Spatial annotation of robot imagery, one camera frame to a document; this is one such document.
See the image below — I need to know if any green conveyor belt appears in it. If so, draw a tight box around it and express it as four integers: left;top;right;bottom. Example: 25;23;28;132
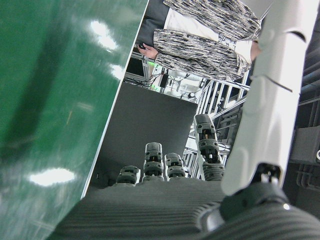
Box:
0;0;149;240

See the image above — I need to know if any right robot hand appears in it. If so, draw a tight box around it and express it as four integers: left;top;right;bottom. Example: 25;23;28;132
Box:
52;0;320;240

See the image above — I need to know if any aluminium profile frame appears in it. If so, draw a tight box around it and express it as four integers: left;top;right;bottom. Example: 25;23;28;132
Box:
183;79;251;180

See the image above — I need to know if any person in patterned cardigan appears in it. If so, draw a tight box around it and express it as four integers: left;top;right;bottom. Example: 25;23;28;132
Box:
136;0;263;82

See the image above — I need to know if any aluminium conveyor side rail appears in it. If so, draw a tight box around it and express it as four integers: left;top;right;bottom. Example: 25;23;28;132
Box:
80;0;151;200

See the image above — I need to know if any black plastic crate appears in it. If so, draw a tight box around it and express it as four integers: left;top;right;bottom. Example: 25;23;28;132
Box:
287;126;320;191

